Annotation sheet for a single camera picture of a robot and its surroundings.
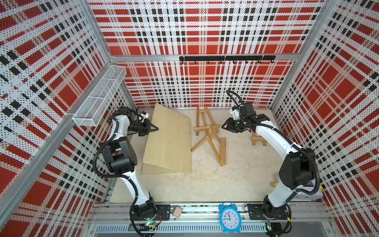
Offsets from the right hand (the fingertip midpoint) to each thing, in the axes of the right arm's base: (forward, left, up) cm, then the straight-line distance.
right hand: (225, 127), depth 86 cm
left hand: (+1, +41, -2) cm, 41 cm away
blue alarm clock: (-44, +1, -16) cm, 47 cm away
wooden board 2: (-18, +47, -18) cm, 54 cm away
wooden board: (-5, +35, -13) cm, 38 cm away
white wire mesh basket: (+11, +83, +4) cm, 84 cm away
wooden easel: (-11, +9, -1) cm, 14 cm away
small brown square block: (-41, +27, -16) cm, 52 cm away
